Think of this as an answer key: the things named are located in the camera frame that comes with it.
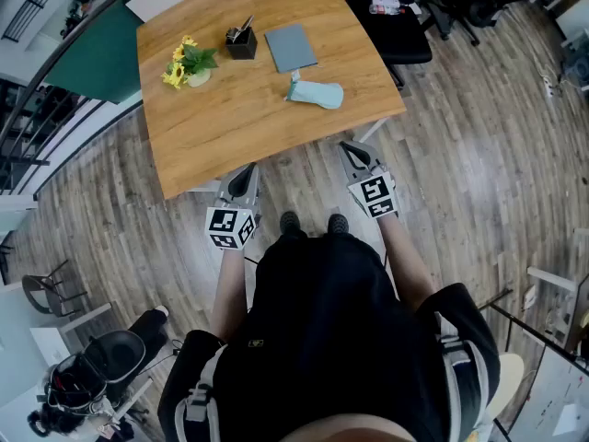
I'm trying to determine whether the grey harness strap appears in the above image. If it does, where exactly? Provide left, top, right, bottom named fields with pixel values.
left=436, top=313, right=491, bottom=442
left=173, top=343, right=229, bottom=442

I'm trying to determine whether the metal binder clip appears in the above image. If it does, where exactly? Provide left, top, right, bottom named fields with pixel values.
left=225, top=14, right=256, bottom=44

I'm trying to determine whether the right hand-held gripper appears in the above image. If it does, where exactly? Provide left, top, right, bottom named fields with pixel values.
left=338, top=140, right=399, bottom=221

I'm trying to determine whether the person's black shoe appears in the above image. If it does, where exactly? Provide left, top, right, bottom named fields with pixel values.
left=327, top=213, right=350, bottom=236
left=279, top=210, right=302, bottom=237

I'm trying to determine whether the potted artificial sunflower plant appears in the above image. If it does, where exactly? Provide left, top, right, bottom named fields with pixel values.
left=160, top=34, right=220, bottom=90

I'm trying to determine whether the white table leg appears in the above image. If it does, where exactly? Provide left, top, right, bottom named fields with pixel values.
left=181, top=180, right=223, bottom=197
left=356, top=116, right=393, bottom=145

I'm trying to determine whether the grey notebook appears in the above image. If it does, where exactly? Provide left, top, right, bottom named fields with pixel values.
left=263, top=23, right=320, bottom=75

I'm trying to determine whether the white black-framed board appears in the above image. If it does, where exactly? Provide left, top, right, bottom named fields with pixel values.
left=514, top=345, right=589, bottom=442

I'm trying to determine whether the dark metal-frame chair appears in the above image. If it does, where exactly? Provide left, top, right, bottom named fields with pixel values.
left=21, top=259, right=88, bottom=319

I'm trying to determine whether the person's head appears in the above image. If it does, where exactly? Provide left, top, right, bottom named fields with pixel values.
left=275, top=414, right=415, bottom=442

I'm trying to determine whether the green partition panel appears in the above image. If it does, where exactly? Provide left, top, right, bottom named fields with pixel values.
left=43, top=0, right=144, bottom=105

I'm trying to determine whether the person's right forearm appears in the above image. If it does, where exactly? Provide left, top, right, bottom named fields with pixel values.
left=376, top=214, right=438, bottom=315

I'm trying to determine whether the black office chair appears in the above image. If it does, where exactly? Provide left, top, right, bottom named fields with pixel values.
left=342, top=0, right=433, bottom=92
left=422, top=0, right=522, bottom=48

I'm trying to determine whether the black square pen holder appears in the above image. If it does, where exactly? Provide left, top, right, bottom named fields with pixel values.
left=224, top=25, right=259, bottom=61

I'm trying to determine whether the person's right black shoe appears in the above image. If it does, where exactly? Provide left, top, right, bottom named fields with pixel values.
left=327, top=213, right=350, bottom=236

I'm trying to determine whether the clear plastic bottle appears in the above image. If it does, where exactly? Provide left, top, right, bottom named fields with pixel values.
left=369, top=3, right=409, bottom=17

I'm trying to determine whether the light teal pencil pouch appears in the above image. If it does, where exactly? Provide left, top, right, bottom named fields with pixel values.
left=283, top=69, right=345, bottom=111

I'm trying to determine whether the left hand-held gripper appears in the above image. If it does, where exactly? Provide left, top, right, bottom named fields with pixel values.
left=204, top=161, right=262, bottom=251

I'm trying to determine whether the person's left forearm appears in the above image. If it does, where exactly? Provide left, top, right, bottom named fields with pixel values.
left=209, top=246, right=248, bottom=344

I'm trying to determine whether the black metal railing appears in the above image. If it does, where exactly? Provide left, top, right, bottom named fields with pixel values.
left=0, top=78, right=62, bottom=197

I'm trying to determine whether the round wooden stool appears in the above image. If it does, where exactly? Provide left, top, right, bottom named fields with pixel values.
left=486, top=353, right=525, bottom=425

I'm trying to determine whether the white side table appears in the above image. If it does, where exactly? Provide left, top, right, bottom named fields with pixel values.
left=0, top=283, right=114, bottom=386

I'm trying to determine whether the white desk frame bar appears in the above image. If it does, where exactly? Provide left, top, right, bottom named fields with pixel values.
left=526, top=264, right=579, bottom=295

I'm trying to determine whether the person's black clothing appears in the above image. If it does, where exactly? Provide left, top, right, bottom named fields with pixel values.
left=157, top=227, right=502, bottom=442

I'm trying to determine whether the person's left black shoe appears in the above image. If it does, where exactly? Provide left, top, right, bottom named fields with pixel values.
left=279, top=210, right=302, bottom=237

